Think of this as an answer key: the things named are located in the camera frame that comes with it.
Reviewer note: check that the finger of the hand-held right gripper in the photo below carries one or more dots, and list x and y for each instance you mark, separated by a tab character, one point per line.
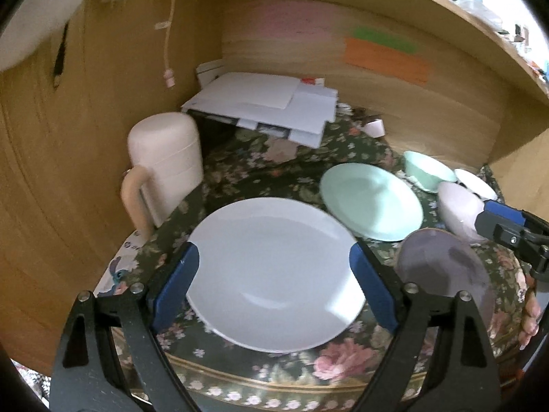
504	219

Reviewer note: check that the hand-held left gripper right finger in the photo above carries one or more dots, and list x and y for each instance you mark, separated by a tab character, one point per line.
372	285

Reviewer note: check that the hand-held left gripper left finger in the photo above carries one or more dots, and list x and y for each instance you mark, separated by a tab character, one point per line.
176	285

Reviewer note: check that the lilac bowl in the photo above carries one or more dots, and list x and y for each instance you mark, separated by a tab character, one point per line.
457	206

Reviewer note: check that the mint green bowl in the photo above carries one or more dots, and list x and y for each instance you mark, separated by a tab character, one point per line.
429	171

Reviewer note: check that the large white plate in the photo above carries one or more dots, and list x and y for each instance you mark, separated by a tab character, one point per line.
274	266

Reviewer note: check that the person's right hand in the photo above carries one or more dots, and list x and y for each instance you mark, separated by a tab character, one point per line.
531	317

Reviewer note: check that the white bowl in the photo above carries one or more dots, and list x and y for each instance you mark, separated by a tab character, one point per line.
474	182

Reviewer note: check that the cartoon sticker sheet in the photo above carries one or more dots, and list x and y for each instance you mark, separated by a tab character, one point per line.
118	266

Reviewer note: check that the lilac plate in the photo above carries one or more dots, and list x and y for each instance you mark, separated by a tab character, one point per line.
441	261

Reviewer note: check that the mint green plate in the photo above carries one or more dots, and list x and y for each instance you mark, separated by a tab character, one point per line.
369	201

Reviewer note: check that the dark floral tablecloth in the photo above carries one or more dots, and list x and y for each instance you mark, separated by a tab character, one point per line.
257	171

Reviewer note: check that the orange sticky note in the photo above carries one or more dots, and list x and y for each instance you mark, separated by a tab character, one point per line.
386	62

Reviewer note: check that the stack of white papers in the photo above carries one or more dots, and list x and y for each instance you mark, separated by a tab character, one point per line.
248	94

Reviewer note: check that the green sticky note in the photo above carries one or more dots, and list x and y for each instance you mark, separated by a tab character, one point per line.
386	39

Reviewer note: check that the white cardboard box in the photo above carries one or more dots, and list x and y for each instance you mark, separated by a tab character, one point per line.
208	73

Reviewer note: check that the assorted small shelf clutter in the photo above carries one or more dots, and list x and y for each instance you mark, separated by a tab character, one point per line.
484	4

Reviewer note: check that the pink sticky note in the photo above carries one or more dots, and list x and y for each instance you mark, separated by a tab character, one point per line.
296	19

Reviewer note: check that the white round object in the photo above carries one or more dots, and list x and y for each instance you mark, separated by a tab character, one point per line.
38	8

